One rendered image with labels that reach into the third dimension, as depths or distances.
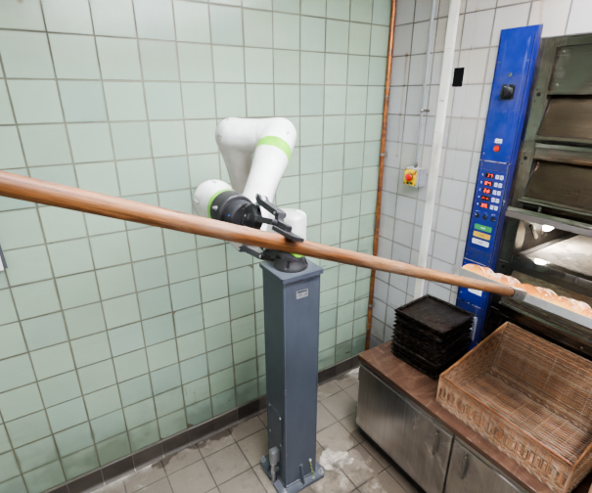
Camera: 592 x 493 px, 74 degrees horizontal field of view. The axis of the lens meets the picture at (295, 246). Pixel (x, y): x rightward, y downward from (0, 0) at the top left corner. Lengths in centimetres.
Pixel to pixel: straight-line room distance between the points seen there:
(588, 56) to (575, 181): 47
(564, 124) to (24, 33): 203
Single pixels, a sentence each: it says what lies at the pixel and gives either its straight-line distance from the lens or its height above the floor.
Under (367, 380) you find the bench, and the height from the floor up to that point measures 45.
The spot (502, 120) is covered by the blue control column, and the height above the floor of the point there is 178.
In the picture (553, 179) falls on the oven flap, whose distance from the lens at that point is 200.
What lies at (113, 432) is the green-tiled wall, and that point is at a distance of 240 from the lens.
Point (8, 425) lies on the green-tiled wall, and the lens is 226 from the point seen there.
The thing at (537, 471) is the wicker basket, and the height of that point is 61.
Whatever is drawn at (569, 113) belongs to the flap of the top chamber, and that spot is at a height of 182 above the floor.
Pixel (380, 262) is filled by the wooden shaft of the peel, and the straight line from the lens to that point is 89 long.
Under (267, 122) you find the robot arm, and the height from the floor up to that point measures 180.
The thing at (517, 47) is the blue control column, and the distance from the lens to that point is 205.
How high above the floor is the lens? 189
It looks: 21 degrees down
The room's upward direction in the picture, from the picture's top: straight up
